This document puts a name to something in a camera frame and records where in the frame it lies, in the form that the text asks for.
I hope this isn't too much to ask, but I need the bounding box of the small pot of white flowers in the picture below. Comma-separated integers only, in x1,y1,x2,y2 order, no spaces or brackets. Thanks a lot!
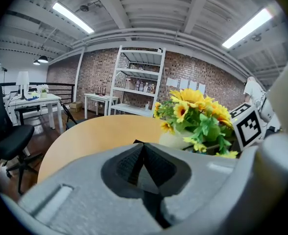
37,83,50,99

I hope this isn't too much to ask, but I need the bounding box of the small white table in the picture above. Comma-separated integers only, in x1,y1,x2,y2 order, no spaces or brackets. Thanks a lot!
84,93,120,119

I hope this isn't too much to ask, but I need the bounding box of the white rectangular desk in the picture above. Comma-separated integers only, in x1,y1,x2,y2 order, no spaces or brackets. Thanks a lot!
2,93,64,135

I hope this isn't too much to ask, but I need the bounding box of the black mesh office chair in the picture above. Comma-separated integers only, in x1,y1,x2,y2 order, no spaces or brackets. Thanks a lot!
0,68,43,196

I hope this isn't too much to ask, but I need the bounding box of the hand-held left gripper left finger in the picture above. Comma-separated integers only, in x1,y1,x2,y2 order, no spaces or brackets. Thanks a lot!
18,142,164,235

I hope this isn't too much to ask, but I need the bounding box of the thin black stand lamp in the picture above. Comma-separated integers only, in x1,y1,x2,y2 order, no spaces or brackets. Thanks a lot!
0,67,8,95

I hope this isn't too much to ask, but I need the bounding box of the row of drink bottles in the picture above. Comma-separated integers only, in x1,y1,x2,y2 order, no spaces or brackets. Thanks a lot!
125,77,157,94

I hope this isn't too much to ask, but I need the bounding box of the white table lamp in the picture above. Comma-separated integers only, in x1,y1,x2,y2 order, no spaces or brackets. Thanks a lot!
15,70,30,101

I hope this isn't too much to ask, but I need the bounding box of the black folding chair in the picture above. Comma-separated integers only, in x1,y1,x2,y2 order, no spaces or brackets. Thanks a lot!
58,99,87,132

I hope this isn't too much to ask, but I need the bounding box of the yellow sunflower bouquet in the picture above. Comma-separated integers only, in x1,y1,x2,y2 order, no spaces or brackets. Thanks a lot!
153,88,240,160

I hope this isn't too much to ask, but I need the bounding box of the long ceiling light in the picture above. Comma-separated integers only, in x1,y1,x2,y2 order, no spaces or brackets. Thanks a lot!
221,7,274,49
51,1,95,34

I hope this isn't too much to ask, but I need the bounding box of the white metal shelf rack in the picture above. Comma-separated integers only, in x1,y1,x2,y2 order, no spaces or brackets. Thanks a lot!
108,45,167,118

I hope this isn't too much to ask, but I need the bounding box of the black metal railing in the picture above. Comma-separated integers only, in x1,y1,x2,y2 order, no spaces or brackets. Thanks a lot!
0,82,76,105

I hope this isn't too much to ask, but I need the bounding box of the cardboard box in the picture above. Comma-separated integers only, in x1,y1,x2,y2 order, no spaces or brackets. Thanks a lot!
69,101,83,113

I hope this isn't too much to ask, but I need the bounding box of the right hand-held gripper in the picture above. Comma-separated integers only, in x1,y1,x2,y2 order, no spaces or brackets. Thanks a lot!
229,103,272,152

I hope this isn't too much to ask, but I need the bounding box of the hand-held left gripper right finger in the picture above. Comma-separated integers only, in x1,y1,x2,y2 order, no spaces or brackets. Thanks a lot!
143,142,243,229

